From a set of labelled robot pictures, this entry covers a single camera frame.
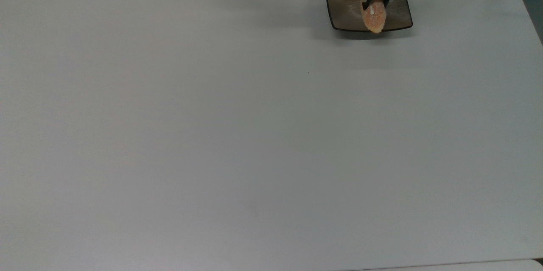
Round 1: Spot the orange glazed bread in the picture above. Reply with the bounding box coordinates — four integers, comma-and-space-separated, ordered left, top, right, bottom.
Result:
361, 0, 388, 34

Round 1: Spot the brown square ceramic plate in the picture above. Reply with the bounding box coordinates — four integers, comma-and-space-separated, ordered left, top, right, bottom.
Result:
325, 0, 414, 32

